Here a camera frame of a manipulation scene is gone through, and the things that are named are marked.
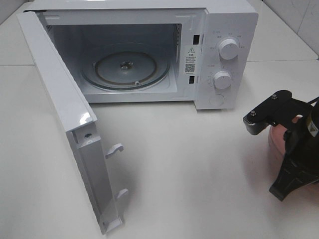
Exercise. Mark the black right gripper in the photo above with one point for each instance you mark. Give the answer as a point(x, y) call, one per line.
point(300, 165)

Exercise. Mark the pink round plate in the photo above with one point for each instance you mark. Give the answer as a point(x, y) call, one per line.
point(277, 142)

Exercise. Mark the round door release button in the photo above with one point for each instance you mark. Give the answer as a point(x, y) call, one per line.
point(217, 100)

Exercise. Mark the white microwave door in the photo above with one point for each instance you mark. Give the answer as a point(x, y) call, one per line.
point(77, 119)

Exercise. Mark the lower white microwave knob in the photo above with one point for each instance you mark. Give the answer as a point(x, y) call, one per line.
point(222, 80)

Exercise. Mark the white microwave knob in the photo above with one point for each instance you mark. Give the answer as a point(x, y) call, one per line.
point(222, 80)
point(228, 48)

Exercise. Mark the upper white microwave knob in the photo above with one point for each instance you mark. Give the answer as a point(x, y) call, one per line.
point(228, 48)

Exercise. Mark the white warning label sticker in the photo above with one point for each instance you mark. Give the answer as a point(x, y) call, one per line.
point(190, 59)

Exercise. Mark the white microwave oven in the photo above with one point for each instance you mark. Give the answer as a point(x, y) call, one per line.
point(77, 26)

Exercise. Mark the glass microwave turntable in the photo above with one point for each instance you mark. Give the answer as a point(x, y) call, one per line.
point(125, 66)

